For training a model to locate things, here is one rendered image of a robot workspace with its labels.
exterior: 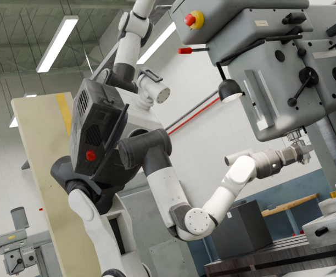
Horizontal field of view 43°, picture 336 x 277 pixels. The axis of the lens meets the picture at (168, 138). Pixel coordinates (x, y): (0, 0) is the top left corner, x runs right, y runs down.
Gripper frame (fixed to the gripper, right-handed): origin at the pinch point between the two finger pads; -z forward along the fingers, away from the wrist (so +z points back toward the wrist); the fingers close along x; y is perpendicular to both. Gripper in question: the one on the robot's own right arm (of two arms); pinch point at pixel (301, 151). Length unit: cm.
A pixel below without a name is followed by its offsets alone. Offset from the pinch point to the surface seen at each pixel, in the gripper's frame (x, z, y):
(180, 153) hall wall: 722, -170, -131
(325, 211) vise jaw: -9.3, 5.8, 20.7
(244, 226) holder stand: 32.9, 16.5, 18.3
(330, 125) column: 21.7, -30.8, -8.0
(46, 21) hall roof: 721, 11, -493
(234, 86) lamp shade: -14.9, 21.3, -24.6
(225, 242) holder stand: 45, 22, 22
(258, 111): -5.2, 11.8, -16.6
